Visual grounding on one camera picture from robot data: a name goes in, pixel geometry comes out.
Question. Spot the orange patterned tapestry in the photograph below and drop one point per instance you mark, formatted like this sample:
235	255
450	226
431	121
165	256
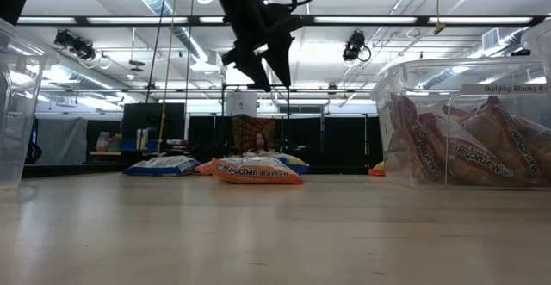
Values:
243	130

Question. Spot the blue Maruchan ramen packet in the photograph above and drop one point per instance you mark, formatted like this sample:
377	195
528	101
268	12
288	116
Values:
163	164
297	164

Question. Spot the black partition panels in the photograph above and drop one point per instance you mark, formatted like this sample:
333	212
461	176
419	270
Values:
344	143

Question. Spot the black monitor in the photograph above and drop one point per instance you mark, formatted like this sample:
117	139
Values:
150	121

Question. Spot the black metal table frame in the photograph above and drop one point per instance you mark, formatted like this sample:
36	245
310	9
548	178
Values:
86	171

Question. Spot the white box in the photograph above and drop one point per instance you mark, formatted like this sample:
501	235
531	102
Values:
241	104

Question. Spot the ceiling air vent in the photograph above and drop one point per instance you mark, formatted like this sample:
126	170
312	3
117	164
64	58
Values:
490	39

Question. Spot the black overhead rig beam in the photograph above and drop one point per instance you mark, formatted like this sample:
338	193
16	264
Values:
422	20

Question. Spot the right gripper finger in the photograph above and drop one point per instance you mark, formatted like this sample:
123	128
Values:
282	57
251	67

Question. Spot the clear plastic bin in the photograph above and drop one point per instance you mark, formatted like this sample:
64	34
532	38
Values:
17	147
538	39

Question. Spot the black hanging camera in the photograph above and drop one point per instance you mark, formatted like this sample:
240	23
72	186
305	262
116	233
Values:
354	46

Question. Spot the orange bottle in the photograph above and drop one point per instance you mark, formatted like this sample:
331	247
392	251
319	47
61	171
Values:
103	143

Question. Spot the person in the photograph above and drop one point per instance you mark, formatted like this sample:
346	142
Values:
261	143

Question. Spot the blue box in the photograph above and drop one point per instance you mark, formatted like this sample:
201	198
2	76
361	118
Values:
129	146

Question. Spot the black rack frame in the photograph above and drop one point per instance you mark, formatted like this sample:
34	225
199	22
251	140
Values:
280	86

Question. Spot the grey cloth partition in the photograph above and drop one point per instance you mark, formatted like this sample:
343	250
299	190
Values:
64	140

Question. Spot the black twin spotlight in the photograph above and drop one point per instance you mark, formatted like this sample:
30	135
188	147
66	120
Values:
73	44

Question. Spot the clear bin with paper label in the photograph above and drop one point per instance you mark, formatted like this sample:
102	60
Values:
495	89

